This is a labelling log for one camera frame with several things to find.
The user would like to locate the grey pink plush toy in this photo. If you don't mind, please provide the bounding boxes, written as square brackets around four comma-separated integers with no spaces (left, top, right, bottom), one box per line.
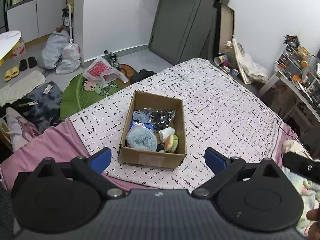
[126,125,157,151]

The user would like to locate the person's hand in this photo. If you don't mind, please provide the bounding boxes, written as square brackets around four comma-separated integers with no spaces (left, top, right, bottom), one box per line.
[306,208,320,240]

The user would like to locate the pink bed sheet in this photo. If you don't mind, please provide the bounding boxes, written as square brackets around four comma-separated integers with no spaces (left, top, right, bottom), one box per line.
[0,117,161,193]

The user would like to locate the white black patterned blanket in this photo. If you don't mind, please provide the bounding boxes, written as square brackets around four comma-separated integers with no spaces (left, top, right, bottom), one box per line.
[71,59,285,190]

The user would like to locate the burger plush toy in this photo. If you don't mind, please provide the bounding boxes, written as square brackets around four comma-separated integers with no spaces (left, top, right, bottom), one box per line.
[164,134,178,153]

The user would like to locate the blue picture box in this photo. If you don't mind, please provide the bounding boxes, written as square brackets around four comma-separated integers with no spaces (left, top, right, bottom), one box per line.
[130,120,154,132]

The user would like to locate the white plush toy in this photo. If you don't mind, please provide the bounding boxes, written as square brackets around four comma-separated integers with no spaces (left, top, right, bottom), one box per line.
[159,127,175,143]

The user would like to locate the cardboard box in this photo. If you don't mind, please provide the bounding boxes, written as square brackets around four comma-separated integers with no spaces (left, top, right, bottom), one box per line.
[119,90,187,169]

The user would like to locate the small blue-grey plush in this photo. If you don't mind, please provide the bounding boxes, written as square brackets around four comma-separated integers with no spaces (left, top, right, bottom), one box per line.
[132,110,151,124]

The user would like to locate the black item in plastic bag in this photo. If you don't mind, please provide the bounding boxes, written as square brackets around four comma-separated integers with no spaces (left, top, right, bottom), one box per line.
[143,108,176,132]

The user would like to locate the green leaf rug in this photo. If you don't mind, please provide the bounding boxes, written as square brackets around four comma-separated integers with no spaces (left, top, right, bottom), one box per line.
[60,74,131,120]

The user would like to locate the red white plastic bag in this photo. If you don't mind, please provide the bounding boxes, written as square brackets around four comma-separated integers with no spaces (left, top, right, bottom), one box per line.
[82,57,129,87]

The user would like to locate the beige tote bag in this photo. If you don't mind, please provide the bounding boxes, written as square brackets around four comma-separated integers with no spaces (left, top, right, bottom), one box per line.
[223,38,271,85]

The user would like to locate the white desk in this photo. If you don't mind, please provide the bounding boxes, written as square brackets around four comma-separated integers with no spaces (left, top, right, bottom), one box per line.
[258,35,319,120]

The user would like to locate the paper cup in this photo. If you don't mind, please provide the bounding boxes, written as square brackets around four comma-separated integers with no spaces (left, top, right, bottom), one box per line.
[214,55,227,65]

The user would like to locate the grey white garbage bags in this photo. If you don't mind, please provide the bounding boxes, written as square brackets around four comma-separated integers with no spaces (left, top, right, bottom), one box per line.
[37,29,81,74]

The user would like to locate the black slippers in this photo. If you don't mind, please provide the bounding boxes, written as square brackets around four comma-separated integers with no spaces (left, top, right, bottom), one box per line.
[19,56,37,72]

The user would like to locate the yellow slippers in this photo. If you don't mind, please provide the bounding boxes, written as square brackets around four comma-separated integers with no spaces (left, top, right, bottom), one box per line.
[4,66,20,82]

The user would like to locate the dark grey door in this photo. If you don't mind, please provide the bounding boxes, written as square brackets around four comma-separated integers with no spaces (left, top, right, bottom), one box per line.
[149,0,229,65]

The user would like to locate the framed brown board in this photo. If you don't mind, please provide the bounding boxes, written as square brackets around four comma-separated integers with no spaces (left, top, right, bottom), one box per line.
[213,3,234,57]

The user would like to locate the white cabinet with shelf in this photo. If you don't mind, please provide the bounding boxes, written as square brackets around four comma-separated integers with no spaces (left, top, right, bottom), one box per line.
[4,0,67,43]

